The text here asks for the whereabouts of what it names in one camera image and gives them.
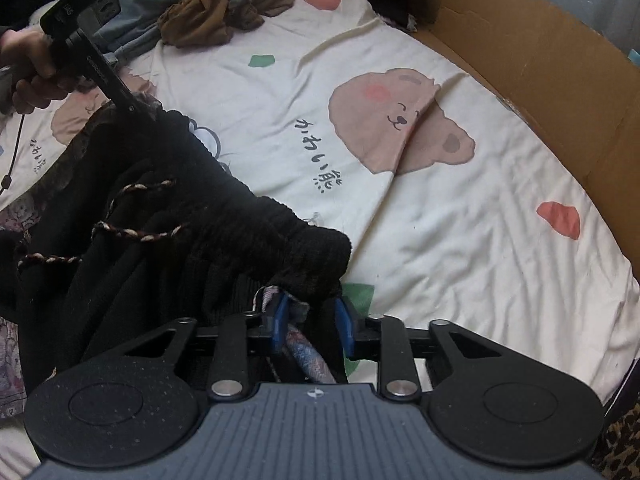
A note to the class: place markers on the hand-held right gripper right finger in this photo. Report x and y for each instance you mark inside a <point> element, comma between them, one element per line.
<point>345,327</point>

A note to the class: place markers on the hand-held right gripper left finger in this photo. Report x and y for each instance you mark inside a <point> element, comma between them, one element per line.
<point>280,322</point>

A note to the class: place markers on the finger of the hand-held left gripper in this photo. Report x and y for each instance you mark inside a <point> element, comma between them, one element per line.
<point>107,77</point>

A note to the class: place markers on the black skirt with bear lining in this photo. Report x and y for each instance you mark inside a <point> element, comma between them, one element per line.
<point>175,210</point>

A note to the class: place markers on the person's left hand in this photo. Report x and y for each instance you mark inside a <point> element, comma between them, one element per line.
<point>30,90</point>

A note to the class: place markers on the blue-grey denim jeans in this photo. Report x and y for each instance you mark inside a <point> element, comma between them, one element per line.
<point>140,5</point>

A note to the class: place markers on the brown garment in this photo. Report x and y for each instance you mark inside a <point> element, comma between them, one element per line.
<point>210,15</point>

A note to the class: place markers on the cream bear print blanket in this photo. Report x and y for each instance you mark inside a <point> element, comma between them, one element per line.
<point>450,260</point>

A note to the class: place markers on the dark cloth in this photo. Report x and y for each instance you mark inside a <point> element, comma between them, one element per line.
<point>395,12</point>

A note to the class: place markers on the leopard print garment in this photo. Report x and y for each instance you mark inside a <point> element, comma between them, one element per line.
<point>622,445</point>

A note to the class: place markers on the flattened cardboard box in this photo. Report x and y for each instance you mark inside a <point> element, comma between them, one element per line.
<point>525,50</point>

